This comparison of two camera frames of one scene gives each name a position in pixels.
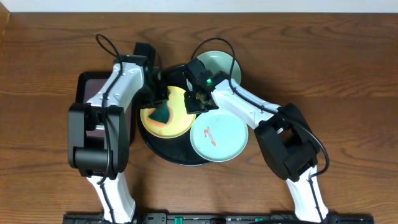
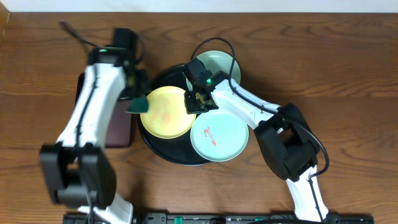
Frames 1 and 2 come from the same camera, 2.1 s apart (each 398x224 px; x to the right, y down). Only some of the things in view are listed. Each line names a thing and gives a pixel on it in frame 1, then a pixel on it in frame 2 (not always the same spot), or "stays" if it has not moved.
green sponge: [161, 114] -> [138, 105]
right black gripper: [190, 107] stays
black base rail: [219, 218] stays
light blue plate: [219, 135] stays
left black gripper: [164, 96] -> [144, 88]
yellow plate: [180, 121] stays
